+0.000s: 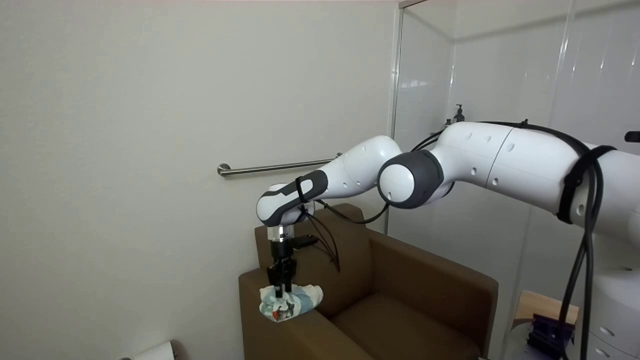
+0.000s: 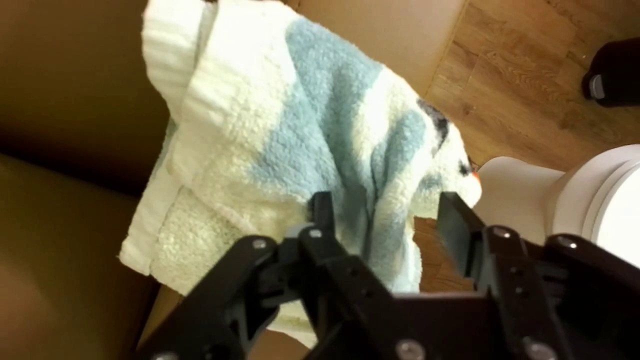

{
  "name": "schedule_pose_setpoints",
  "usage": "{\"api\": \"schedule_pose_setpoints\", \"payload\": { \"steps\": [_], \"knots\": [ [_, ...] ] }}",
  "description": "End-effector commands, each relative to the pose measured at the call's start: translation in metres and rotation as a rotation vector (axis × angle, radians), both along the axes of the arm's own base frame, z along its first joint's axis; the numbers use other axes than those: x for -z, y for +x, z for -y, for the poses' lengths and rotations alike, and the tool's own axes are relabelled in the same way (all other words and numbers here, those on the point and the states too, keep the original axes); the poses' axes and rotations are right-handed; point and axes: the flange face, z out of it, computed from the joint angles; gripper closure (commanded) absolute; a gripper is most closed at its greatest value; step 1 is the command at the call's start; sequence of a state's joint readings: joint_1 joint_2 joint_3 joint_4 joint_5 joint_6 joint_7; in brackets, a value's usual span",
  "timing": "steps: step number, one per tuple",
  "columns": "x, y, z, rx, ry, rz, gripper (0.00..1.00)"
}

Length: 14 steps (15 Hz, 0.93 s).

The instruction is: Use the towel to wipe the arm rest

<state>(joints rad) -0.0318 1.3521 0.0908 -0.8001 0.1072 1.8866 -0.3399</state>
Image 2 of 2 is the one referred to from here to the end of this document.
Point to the white and blue towel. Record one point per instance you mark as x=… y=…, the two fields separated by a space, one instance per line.
x=267 y=120

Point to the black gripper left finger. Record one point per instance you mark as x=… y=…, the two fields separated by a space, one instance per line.
x=280 y=301

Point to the white toilet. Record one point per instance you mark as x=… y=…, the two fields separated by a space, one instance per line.
x=600 y=201

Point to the brown armchair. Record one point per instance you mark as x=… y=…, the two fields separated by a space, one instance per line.
x=60 y=100

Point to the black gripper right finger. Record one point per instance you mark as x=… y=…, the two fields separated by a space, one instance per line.
x=553 y=293

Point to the black floor object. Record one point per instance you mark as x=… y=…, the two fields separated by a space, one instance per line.
x=617 y=70

